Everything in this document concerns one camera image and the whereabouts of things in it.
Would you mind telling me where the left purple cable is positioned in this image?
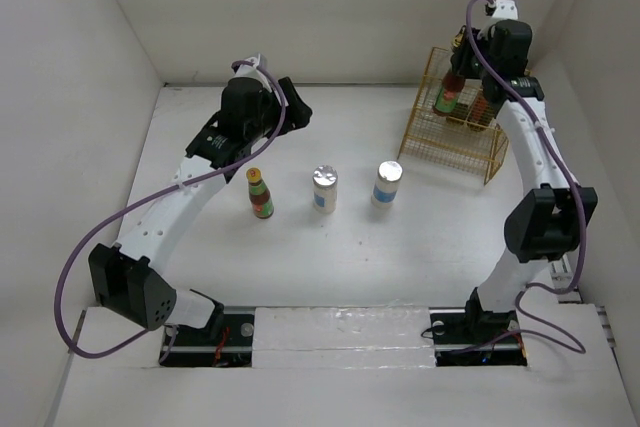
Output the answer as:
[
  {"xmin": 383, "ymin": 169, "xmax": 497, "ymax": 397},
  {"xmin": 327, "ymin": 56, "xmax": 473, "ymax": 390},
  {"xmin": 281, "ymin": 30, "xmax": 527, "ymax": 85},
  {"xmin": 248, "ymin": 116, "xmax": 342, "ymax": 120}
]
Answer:
[{"xmin": 53, "ymin": 60, "xmax": 287, "ymax": 359}]

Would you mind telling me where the yellow wire rack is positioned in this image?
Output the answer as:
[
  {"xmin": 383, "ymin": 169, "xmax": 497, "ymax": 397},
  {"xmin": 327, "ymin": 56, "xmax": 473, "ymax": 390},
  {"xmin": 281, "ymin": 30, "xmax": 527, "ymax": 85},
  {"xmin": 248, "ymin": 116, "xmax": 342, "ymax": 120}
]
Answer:
[{"xmin": 397, "ymin": 47, "xmax": 509, "ymax": 184}]

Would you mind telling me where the chili sauce bottle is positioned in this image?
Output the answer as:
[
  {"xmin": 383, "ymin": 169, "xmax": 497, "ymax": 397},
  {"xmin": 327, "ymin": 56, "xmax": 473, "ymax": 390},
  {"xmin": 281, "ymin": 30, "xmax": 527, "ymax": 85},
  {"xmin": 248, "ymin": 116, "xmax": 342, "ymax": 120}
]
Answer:
[
  {"xmin": 432, "ymin": 69, "xmax": 465, "ymax": 116},
  {"xmin": 246, "ymin": 168, "xmax": 274, "ymax": 219}
]

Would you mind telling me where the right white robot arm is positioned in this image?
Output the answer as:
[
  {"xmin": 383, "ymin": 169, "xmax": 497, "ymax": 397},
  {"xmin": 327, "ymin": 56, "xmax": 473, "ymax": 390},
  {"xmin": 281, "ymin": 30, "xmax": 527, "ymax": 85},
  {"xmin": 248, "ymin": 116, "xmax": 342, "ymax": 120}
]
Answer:
[{"xmin": 451, "ymin": 19, "xmax": 598, "ymax": 341}]

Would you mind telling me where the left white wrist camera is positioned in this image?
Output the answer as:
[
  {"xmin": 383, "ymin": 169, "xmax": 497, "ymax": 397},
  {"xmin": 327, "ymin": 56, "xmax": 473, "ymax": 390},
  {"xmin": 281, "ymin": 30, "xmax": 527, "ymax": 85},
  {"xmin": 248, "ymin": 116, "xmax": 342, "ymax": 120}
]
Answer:
[{"xmin": 232, "ymin": 53, "xmax": 268, "ymax": 86}]

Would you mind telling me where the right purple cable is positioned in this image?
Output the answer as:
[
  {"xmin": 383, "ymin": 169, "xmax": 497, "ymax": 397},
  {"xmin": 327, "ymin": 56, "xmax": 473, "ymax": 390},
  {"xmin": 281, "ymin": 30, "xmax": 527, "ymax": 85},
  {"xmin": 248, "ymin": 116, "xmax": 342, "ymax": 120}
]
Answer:
[{"xmin": 465, "ymin": 0, "xmax": 587, "ymax": 354}]

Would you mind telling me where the metal mounting rail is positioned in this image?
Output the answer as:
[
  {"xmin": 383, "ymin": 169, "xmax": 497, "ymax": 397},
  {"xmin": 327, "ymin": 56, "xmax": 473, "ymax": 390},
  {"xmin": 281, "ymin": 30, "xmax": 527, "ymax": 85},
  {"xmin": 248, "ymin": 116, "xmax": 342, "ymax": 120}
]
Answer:
[{"xmin": 225, "ymin": 305, "xmax": 464, "ymax": 352}]

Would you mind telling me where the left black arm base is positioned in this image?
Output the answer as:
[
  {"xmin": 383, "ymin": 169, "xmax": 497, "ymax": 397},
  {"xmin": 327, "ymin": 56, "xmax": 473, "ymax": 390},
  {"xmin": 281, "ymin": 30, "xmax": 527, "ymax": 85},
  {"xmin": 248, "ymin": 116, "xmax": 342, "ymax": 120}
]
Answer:
[{"xmin": 159, "ymin": 307, "xmax": 255, "ymax": 369}]

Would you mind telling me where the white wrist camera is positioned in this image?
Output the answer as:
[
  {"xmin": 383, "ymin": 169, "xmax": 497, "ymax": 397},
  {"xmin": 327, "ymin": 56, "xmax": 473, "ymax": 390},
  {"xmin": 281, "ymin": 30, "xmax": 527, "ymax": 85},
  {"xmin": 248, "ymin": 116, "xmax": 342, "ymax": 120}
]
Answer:
[
  {"xmin": 232, "ymin": 53, "xmax": 268, "ymax": 86},
  {"xmin": 484, "ymin": 0, "xmax": 519, "ymax": 29}
]

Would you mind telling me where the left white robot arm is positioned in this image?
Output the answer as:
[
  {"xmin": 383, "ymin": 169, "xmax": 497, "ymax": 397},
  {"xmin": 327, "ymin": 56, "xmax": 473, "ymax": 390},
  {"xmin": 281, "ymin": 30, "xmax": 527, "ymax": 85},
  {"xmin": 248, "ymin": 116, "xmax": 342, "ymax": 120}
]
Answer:
[{"xmin": 88, "ymin": 76, "xmax": 312, "ymax": 344}]

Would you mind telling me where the right silver lid jar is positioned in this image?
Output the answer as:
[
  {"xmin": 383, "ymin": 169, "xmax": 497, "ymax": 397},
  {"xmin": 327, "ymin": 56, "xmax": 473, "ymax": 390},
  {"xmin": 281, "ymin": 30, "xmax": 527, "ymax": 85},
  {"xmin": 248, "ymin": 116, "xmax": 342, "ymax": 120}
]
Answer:
[{"xmin": 371, "ymin": 160, "xmax": 403, "ymax": 209}]

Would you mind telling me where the purple cable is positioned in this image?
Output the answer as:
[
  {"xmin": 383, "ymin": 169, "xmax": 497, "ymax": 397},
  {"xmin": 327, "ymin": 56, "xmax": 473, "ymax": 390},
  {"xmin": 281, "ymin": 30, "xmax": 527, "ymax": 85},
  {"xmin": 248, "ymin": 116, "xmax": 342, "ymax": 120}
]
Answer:
[
  {"xmin": 53, "ymin": 60, "xmax": 287, "ymax": 359},
  {"xmin": 465, "ymin": 0, "xmax": 587, "ymax": 354}
]

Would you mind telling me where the square bottle dark residue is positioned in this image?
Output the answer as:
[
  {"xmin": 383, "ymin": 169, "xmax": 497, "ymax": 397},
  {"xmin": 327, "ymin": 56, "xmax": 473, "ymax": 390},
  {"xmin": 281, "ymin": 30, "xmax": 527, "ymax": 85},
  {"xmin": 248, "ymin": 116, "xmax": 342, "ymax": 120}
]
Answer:
[{"xmin": 446, "ymin": 102, "xmax": 470, "ymax": 125}]

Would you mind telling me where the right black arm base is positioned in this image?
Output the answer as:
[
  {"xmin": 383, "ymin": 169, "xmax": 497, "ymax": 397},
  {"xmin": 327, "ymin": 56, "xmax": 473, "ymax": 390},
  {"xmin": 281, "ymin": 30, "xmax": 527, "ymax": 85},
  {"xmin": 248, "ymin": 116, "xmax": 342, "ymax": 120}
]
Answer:
[{"xmin": 421, "ymin": 307, "xmax": 527, "ymax": 367}]

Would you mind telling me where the clear gold spout bottle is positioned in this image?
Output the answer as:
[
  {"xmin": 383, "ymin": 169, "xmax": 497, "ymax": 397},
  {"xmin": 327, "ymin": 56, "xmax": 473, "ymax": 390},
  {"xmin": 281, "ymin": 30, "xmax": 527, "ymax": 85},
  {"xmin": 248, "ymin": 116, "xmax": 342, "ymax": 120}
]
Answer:
[{"xmin": 451, "ymin": 26, "xmax": 467, "ymax": 51}]

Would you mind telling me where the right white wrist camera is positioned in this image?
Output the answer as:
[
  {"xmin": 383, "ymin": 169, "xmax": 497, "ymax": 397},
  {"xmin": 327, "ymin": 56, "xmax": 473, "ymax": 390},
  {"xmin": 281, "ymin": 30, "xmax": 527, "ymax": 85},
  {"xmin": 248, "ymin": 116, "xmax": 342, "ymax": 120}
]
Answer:
[{"xmin": 484, "ymin": 0, "xmax": 519, "ymax": 29}]

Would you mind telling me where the silver lid jar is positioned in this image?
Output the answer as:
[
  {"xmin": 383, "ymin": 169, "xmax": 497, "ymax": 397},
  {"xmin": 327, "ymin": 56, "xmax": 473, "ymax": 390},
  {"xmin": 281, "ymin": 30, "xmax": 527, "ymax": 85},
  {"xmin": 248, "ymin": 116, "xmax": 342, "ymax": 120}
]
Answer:
[
  {"xmin": 371, "ymin": 160, "xmax": 403, "ymax": 209},
  {"xmin": 312, "ymin": 165, "xmax": 338, "ymax": 214}
]

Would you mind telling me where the left silver lid jar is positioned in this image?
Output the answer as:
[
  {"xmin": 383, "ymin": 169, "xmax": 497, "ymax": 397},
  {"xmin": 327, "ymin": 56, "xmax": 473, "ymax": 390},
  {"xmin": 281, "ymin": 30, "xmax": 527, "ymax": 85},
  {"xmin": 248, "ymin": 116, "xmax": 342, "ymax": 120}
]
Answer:
[{"xmin": 312, "ymin": 165, "xmax": 338, "ymax": 214}]

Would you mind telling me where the dark soy sauce bottle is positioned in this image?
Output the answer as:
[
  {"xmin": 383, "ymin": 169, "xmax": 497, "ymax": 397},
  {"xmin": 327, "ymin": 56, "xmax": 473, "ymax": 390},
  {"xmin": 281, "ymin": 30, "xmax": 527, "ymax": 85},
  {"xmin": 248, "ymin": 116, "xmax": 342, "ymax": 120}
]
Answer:
[{"xmin": 467, "ymin": 90, "xmax": 494, "ymax": 132}]

